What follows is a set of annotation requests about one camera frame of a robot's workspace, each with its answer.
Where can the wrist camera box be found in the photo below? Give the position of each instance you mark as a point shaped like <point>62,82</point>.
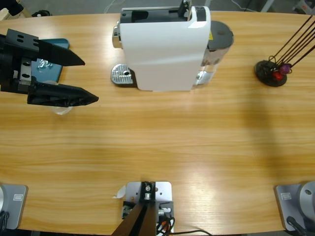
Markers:
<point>16,7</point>

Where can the black floor equipment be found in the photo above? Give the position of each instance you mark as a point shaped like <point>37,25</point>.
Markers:
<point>41,13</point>

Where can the wooden crate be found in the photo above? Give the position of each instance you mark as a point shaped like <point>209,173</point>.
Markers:
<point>3,16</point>

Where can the grey metal frame leg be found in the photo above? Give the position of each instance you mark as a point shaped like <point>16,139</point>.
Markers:
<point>267,5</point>

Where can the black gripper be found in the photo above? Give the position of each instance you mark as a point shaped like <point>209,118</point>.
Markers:
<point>9,68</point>

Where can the purple coffee capsule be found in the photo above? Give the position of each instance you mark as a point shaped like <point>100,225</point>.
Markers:
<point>286,68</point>

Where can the red coffee capsule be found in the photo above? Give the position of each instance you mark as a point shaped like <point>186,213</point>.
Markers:
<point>278,75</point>

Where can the dark brown post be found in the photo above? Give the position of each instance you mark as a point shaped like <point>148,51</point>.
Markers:
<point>140,218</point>

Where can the white paper tab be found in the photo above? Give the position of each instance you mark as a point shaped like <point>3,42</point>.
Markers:
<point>121,192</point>

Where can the teal plastic serving tray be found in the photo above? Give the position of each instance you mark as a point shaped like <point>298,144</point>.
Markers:
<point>61,43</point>

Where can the crumpled clear foil wrapper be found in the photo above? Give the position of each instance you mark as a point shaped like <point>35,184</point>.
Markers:
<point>44,65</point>

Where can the black capsule holder with rods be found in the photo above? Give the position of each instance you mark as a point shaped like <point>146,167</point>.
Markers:
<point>264,71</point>

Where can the white mounting block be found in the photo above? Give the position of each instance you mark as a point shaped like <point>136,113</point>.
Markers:
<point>163,191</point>

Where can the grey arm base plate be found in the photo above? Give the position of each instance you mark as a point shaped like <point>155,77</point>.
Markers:
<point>290,204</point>
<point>13,206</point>

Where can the clear drinking glass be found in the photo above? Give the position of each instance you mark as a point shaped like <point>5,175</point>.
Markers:
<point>61,110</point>

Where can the white capsule coffee machine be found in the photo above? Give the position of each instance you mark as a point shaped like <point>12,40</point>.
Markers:
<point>162,56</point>

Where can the clear water tank grey lid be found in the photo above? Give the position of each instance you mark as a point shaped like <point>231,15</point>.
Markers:
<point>220,34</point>

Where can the metal drip tray grate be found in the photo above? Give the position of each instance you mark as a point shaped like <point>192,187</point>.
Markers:
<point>120,75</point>

